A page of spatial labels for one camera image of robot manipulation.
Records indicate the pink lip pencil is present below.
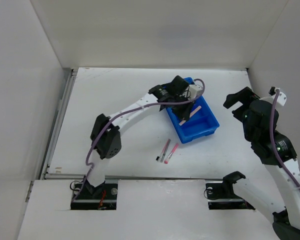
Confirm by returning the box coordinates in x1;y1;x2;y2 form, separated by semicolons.
179;105;202;126

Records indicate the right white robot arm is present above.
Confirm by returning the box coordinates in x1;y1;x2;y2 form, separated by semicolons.
221;87;300;240

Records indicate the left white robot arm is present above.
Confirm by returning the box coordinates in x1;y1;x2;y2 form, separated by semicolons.
82;75;205;199

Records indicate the blue compartment tray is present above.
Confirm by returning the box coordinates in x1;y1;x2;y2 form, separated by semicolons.
166;77;220;144

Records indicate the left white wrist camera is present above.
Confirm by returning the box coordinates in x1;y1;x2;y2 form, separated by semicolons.
188;84;203;99

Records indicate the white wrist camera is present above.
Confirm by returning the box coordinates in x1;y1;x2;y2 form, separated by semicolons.
269;86;287;107
188;84;203;99

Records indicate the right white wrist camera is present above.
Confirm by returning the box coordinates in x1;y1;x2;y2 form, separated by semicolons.
269;86;287;107

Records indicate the grey handle makeup brush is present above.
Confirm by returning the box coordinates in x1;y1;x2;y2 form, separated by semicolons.
156;139;171;162

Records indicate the pink handle makeup brush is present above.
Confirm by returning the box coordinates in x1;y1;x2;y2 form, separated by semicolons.
163;143;179;164

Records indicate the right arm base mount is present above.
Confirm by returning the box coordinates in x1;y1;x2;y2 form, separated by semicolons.
203;181;255;210

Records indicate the left metal rail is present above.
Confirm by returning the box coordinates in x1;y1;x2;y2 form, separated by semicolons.
36;68;79;180

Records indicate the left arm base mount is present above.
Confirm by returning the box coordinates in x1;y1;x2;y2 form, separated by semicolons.
70;179;119;211

